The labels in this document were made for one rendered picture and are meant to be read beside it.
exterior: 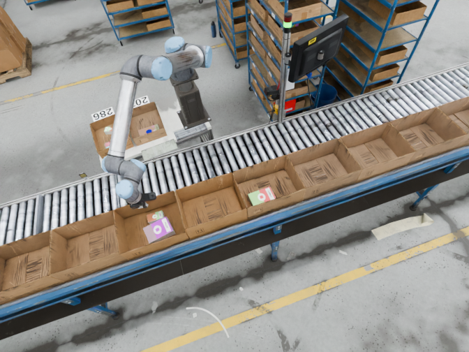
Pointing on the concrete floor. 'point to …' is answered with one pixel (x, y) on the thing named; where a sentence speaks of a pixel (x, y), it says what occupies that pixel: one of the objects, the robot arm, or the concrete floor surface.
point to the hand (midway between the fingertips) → (147, 204)
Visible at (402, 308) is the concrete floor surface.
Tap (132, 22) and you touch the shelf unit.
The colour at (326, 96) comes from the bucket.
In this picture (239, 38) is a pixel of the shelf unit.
